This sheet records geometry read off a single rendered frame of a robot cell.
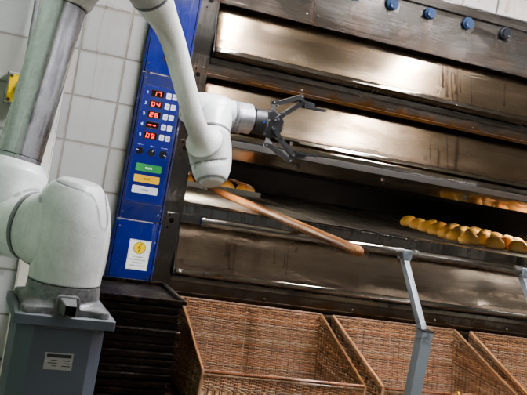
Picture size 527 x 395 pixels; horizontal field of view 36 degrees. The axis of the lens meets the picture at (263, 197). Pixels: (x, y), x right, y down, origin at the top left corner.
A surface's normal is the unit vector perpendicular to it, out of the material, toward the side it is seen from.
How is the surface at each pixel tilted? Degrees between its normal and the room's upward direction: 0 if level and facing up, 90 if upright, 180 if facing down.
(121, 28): 90
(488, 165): 70
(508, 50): 90
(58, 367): 90
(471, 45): 90
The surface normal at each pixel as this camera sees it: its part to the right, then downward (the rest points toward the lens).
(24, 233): -0.44, -0.02
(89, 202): 0.60, -0.25
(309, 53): 0.35, -0.23
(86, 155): 0.30, 0.11
